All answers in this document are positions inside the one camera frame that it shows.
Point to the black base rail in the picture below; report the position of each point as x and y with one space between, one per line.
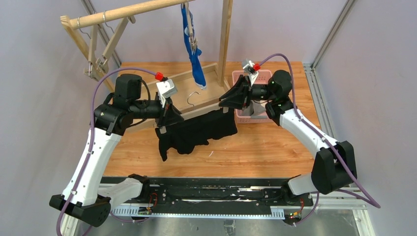
216 197

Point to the beige hanger with blue underwear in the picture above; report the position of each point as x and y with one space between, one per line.
191 34

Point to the empty beige hanger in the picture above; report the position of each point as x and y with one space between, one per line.
91 52

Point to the black underwear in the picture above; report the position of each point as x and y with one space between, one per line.
185 136

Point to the blue underwear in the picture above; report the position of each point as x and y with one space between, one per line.
197 71

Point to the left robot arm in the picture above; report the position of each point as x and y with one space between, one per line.
121 110

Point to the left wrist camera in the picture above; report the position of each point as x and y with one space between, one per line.
165 90

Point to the grey white underwear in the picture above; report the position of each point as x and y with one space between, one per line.
254 109

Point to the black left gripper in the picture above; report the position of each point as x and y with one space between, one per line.
164 115

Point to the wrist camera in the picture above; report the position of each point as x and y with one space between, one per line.
165 90
252 69

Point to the wooden clothes rack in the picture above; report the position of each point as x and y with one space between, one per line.
214 72

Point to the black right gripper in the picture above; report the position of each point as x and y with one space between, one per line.
244 92

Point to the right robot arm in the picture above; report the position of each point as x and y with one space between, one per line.
334 162

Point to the beige hanger with black underwear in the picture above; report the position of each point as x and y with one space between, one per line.
195 107

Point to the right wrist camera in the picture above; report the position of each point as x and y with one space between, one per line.
252 69

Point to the beige clip hanger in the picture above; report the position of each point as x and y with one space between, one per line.
111 45

